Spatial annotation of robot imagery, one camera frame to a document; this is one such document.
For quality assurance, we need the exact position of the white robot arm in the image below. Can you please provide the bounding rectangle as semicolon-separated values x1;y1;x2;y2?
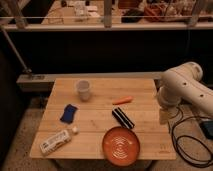
156;62;213;125

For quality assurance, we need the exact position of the black striped rectangular box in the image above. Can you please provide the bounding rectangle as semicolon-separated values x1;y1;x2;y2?
112;108;135;129

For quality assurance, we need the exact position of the orange ribbed plate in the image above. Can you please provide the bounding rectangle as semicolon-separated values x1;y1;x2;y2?
102;127;140;166

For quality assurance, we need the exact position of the wooden table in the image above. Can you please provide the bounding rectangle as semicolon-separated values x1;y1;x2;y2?
30;78;176;160

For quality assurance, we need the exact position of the white plastic cup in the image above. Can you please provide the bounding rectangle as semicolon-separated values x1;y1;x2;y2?
76;80;91;101

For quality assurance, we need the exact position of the blue sponge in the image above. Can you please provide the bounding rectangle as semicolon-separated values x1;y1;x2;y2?
60;104;77;124

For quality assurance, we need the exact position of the white plastic bottle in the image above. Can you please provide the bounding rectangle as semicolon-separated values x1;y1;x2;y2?
39;126;79;156

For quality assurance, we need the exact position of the grey metal ledge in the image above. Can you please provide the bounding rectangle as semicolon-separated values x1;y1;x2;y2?
16;71;164;93

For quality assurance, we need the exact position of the diagonal metal pole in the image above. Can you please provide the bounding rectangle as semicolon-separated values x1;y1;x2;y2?
0;26;32;77

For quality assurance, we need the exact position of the black cable on floor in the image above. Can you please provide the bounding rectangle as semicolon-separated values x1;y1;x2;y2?
167;106;213;169

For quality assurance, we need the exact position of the metal railing frame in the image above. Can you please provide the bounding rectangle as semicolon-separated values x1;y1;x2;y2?
0;0;213;31

